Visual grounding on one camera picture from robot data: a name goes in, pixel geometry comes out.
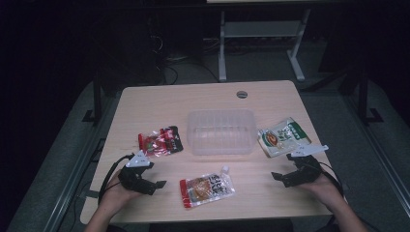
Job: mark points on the black metal stand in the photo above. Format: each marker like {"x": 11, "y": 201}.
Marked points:
{"x": 96, "y": 100}
{"x": 362, "y": 96}

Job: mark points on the red-edged spouted food pouch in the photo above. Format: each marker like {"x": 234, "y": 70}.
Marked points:
{"x": 206, "y": 188}

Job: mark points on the green and white food packet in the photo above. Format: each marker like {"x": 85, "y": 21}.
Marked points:
{"x": 283, "y": 137}

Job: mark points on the white metal desk frame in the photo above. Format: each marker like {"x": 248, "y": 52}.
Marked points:
{"x": 222, "y": 48}

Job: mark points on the grey tape strip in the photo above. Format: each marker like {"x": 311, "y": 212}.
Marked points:
{"x": 92, "y": 194}

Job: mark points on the red and black snack packet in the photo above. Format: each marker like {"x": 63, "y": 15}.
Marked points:
{"x": 161, "y": 141}

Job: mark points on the grey metal rail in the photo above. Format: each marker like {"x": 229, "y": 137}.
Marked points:
{"x": 380, "y": 151}
{"x": 72, "y": 180}

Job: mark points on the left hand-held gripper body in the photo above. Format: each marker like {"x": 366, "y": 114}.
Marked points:
{"x": 132, "y": 180}

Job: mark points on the person's right hand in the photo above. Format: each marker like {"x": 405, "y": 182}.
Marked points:
{"x": 325, "y": 190}

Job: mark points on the clear plastic container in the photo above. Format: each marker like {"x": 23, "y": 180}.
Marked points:
{"x": 221, "y": 132}

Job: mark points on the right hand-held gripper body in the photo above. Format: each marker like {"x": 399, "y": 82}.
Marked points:
{"x": 309, "y": 169}

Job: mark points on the person's left hand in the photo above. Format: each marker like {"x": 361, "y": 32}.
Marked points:
{"x": 112, "y": 196}

